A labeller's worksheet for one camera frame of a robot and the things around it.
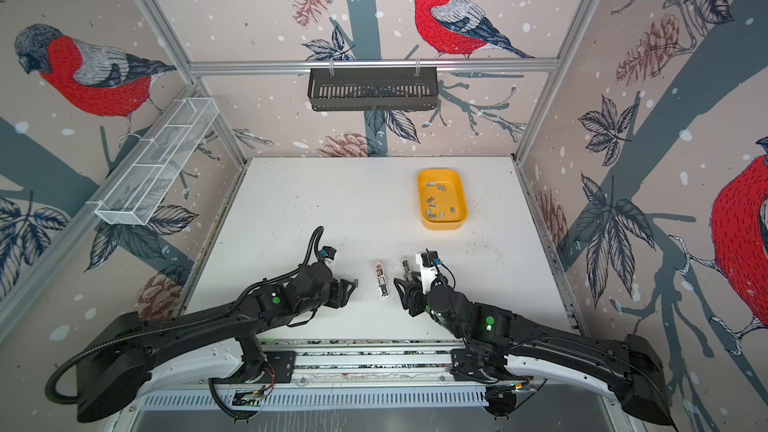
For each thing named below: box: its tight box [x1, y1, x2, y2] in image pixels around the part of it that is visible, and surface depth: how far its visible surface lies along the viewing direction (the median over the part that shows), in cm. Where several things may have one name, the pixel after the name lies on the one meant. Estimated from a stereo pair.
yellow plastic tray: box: [417, 168, 468, 231], surface depth 109 cm
